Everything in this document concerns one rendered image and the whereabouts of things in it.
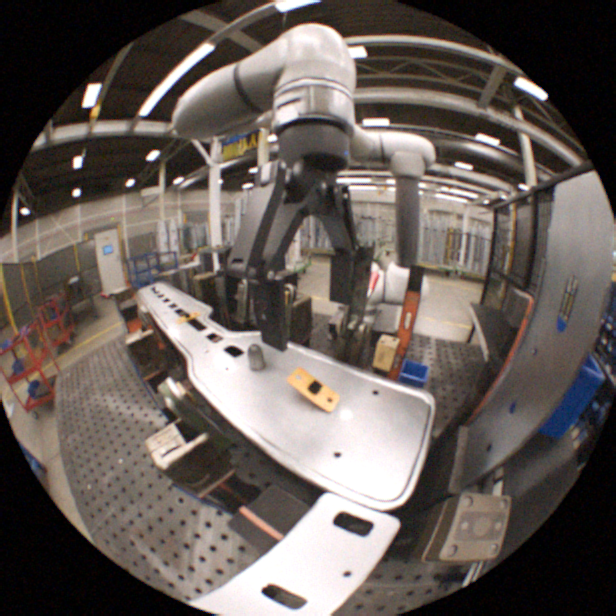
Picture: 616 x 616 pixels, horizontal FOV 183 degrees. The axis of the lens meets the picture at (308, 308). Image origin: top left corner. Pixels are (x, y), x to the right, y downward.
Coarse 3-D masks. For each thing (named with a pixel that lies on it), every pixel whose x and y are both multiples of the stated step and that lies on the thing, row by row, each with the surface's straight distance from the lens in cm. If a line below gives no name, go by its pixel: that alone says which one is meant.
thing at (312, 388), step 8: (304, 376) 32; (312, 376) 32; (296, 384) 31; (304, 384) 31; (312, 384) 30; (320, 384) 31; (304, 392) 30; (312, 392) 31; (320, 392) 31; (328, 392) 32; (312, 400) 30; (320, 400) 31; (336, 400) 32; (328, 408) 31
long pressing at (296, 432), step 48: (144, 288) 129; (192, 336) 54; (240, 336) 49; (240, 384) 36; (288, 384) 35; (336, 384) 35; (384, 384) 36; (240, 432) 31; (288, 432) 29; (336, 432) 29; (384, 432) 30; (336, 480) 26; (384, 480) 27
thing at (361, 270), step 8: (360, 248) 33; (368, 248) 35; (360, 256) 33; (368, 256) 35; (352, 264) 36; (360, 264) 36; (368, 264) 35; (352, 272) 36; (360, 272) 36; (368, 272) 35; (352, 280) 36; (360, 280) 36; (368, 280) 36; (352, 288) 37; (360, 288) 37; (368, 288) 37; (352, 296) 37; (360, 296) 37; (352, 304) 38; (360, 304) 36; (344, 312) 38; (352, 312) 38; (360, 312) 36; (344, 320) 38; (360, 320) 37; (344, 328) 38
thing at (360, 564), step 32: (320, 512) 25; (352, 512) 25; (288, 544) 25; (320, 544) 25; (352, 544) 25; (384, 544) 26; (256, 576) 26; (288, 576) 26; (320, 576) 26; (352, 576) 26; (224, 608) 29; (256, 608) 28; (288, 608) 27; (320, 608) 27
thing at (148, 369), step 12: (132, 336) 56; (144, 336) 54; (132, 348) 55; (144, 348) 55; (156, 348) 56; (132, 360) 57; (144, 360) 57; (156, 360) 58; (144, 372) 59; (156, 372) 59; (144, 384) 61; (156, 384) 62
